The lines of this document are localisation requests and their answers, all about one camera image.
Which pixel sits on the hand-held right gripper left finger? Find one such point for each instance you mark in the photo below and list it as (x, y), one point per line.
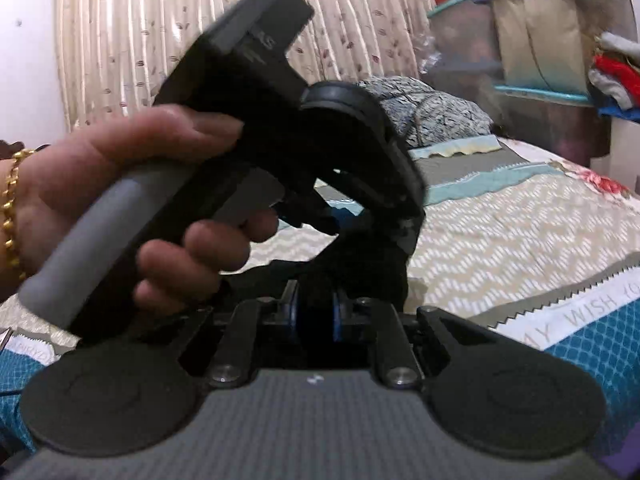
(294, 312)

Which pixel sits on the patterned bedsheet with lettering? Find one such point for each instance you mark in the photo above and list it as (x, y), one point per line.
(500, 240)

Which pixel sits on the purple cloth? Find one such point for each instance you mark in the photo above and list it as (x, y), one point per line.
(622, 467)

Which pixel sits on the beige leaf print curtain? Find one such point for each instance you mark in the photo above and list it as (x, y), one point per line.
(175, 20)

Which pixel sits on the person's left hand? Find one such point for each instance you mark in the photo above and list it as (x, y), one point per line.
(100, 155)

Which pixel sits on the black pants with zipper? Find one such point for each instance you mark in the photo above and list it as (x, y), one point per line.
(320, 280)

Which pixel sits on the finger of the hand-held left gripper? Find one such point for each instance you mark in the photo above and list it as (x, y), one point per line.
(400, 180)

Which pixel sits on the beige hanging cloth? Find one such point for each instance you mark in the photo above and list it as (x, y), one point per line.
(540, 40)

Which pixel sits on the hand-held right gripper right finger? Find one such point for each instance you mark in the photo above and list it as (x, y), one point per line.
(341, 312)

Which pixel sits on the white cabinet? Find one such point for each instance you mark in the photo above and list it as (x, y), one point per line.
(622, 145)

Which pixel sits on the black and white patterned pillow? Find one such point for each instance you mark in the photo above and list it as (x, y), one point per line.
(435, 110)

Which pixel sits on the pile of colourful clothes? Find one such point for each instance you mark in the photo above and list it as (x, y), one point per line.
(617, 75)

